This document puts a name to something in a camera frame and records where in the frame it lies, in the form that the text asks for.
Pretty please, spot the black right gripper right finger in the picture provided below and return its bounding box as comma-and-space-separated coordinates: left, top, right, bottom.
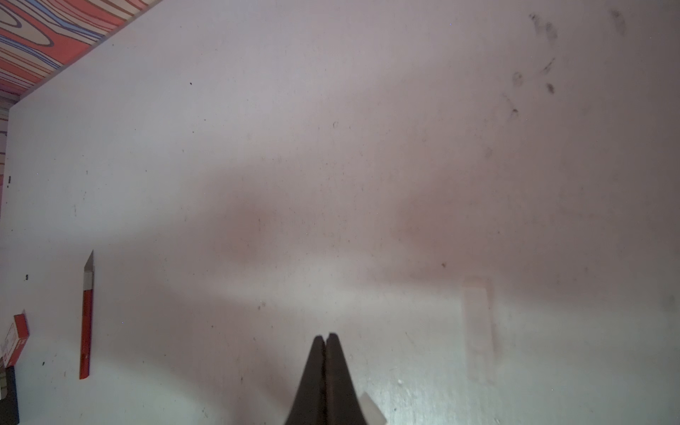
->
325, 333, 368, 425

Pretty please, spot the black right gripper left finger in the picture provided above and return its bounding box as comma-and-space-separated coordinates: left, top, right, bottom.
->
284, 336, 326, 425

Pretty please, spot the clear protective cap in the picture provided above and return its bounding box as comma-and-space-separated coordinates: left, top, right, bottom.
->
461, 276, 496, 384
359, 392, 388, 425

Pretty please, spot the red carving knife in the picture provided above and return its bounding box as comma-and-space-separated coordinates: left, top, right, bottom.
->
79, 251, 95, 380

